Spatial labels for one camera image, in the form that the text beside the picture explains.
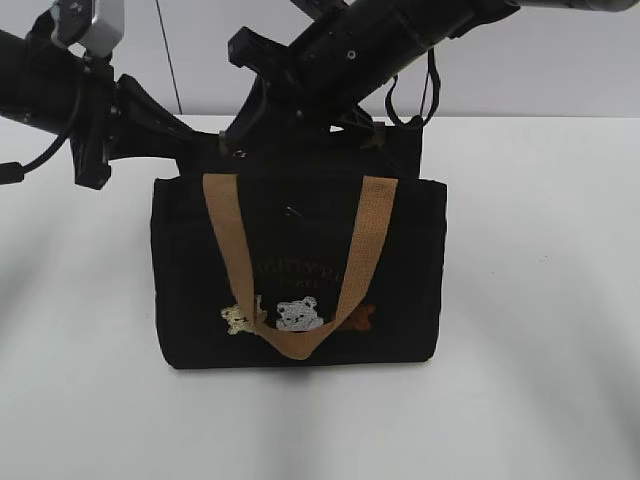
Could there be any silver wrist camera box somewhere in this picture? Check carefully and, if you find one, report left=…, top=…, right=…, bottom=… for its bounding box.
left=49, top=0, right=125, bottom=57

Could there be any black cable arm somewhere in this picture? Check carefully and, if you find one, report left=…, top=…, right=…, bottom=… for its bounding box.
left=384, top=47, right=444, bottom=132
left=0, top=54, right=101, bottom=186

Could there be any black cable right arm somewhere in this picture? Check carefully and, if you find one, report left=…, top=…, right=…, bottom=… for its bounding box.
left=384, top=47, right=444, bottom=132

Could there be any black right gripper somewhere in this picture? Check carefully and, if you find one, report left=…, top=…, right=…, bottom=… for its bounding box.
left=224, top=27, right=386, bottom=150

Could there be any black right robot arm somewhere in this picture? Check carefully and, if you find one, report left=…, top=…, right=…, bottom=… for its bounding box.
left=226, top=0, right=636, bottom=150

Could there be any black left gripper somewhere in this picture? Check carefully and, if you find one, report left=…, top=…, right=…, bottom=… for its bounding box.
left=70, top=54, right=215, bottom=188

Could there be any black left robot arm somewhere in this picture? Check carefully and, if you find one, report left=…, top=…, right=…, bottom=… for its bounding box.
left=1, top=1, right=218, bottom=190

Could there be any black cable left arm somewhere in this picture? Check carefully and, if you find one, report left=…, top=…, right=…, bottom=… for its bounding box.
left=0, top=54, right=101, bottom=186

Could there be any black canvas tote bag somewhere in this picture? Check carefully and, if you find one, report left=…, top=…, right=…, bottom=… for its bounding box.
left=150, top=121, right=448, bottom=370

